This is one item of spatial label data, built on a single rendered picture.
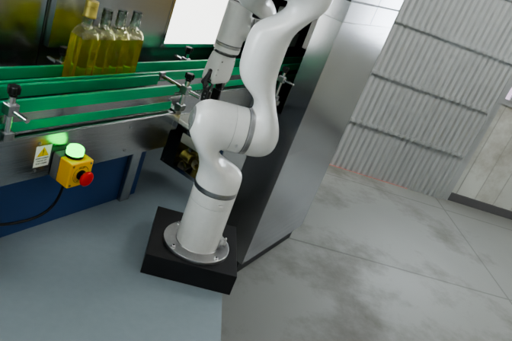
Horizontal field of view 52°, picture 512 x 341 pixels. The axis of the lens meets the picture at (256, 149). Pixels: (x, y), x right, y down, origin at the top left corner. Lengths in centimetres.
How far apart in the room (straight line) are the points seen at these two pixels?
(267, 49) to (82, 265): 71
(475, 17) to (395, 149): 127
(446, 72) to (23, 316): 400
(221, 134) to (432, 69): 352
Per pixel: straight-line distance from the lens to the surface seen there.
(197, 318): 137
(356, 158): 475
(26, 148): 132
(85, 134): 142
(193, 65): 196
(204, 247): 143
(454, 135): 494
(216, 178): 132
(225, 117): 127
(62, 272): 139
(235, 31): 162
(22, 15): 155
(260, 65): 123
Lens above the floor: 165
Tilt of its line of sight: 22 degrees down
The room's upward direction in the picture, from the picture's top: 21 degrees clockwise
